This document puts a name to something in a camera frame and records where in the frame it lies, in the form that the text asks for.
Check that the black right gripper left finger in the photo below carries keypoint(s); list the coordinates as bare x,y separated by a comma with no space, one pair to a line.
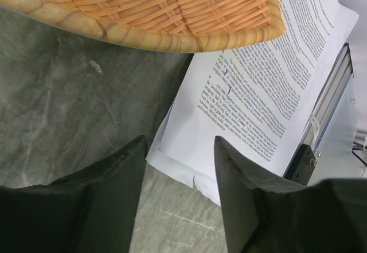
92,210

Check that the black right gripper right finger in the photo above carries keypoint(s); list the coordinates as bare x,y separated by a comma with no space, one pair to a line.
263,212

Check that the printed white paper sheet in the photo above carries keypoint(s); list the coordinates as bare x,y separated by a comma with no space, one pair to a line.
258,97

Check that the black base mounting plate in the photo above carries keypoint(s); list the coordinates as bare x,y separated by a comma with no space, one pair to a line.
302,165

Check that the orange woven rattan basket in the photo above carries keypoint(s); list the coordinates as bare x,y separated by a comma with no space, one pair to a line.
188,26

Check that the aluminium frame rail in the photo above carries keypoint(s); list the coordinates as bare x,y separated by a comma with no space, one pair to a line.
328,98

